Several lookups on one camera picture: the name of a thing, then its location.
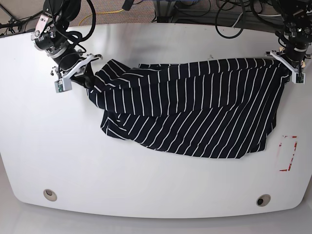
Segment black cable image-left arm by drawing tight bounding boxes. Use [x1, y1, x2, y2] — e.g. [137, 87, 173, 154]
[60, 0, 97, 47]

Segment table cable grommet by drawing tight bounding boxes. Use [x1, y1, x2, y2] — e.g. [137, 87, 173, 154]
[43, 189, 57, 202]
[256, 194, 271, 207]

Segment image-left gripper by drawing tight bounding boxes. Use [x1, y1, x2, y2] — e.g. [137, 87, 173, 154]
[50, 52, 102, 89]

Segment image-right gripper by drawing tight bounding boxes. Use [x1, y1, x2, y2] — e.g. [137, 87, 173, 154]
[265, 47, 309, 81]

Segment red tape corner marks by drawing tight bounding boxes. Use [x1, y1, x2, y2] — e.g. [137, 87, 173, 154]
[276, 136, 298, 172]

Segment left table cable grommet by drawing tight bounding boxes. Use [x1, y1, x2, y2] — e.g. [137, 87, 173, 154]
[43, 189, 57, 202]

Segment white floor cable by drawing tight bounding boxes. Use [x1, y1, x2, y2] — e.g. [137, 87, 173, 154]
[231, 11, 292, 28]

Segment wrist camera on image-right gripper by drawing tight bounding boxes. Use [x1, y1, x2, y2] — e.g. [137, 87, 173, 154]
[292, 73, 306, 84]

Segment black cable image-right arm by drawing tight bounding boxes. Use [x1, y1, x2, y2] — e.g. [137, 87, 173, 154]
[214, 0, 288, 39]

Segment right table cable grommet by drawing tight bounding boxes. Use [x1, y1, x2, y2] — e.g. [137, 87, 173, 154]
[256, 194, 271, 207]

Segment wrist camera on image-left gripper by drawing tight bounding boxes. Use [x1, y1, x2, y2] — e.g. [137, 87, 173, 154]
[54, 78, 72, 93]

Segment yellow floor cable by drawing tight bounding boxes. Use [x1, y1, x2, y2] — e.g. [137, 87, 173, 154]
[78, 8, 124, 26]

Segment navy white striped T-shirt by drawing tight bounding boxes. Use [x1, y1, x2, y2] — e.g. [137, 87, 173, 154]
[87, 58, 290, 159]

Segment aluminium frame base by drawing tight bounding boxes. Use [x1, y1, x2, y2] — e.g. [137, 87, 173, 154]
[153, 0, 203, 24]

